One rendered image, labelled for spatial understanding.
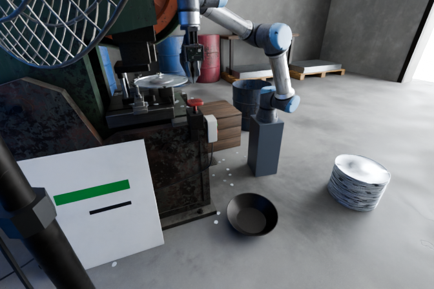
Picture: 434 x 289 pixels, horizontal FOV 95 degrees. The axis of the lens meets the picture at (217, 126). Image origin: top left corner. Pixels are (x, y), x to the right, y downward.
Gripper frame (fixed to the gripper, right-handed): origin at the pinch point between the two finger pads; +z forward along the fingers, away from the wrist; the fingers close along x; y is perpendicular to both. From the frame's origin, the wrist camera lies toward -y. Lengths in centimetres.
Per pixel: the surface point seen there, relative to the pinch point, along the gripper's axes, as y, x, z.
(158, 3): -69, -4, -33
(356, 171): 17, 95, 62
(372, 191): 28, 96, 69
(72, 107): -5.6, -47.3, 7.5
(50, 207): 55, -33, 2
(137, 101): -9.9, -23.9, 9.7
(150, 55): -27.6, -14.6, -7.4
